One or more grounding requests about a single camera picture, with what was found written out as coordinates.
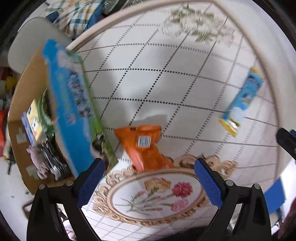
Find black snack packet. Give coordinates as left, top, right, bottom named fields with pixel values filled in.
left=41, top=137, right=71, bottom=181

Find purple plush toy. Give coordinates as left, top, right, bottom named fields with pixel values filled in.
left=26, top=146, right=49, bottom=180

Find green snack packet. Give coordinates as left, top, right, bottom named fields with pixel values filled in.
left=37, top=88, right=55, bottom=136

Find blue tissue pack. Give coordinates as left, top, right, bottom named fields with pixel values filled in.
left=22, top=112, right=36, bottom=147

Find yellow tissue pack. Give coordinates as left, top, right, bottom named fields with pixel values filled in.
left=26, top=99, right=45, bottom=143

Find orange snack packet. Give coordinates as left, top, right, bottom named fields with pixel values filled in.
left=114, top=125, right=174, bottom=172

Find blue folder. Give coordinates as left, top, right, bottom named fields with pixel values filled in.
left=264, top=178, right=285, bottom=214

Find light blue snack packet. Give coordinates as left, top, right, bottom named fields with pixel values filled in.
left=219, top=67, right=264, bottom=137

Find open cardboard box blue sides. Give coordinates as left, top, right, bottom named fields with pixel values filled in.
left=8, top=39, right=104, bottom=194

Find red plastic bag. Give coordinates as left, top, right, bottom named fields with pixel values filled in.
left=0, top=109, right=8, bottom=157

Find grey chair near box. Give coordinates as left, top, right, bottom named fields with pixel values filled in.
left=8, top=17, right=72, bottom=74

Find plaid blanket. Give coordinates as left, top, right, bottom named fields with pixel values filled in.
left=41, top=1, right=104, bottom=40

